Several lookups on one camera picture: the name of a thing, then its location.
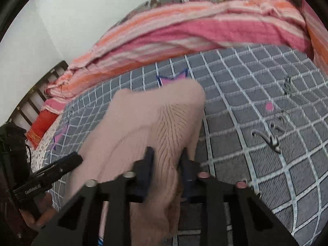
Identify pink knit garment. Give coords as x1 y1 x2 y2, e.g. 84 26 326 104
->
63 81 207 246

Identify grey checked blanket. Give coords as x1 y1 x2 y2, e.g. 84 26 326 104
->
45 43 328 246

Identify cream floral bed sheet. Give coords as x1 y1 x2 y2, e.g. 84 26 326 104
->
29 136 55 175

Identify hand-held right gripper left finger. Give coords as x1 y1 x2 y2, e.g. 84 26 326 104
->
31 146 155 246

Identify red cloth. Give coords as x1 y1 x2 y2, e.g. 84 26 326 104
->
27 110 59 148

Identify person's left hand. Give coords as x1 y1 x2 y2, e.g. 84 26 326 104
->
20 192 60 231

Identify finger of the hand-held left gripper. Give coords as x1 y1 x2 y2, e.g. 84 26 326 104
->
31 152 83 183

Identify pink orange striped blanket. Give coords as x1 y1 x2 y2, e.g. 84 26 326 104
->
43 0 328 116

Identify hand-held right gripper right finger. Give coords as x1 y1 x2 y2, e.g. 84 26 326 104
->
179 151 300 246

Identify dark wooden bed headboard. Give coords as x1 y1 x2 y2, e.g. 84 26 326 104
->
6 60 69 129

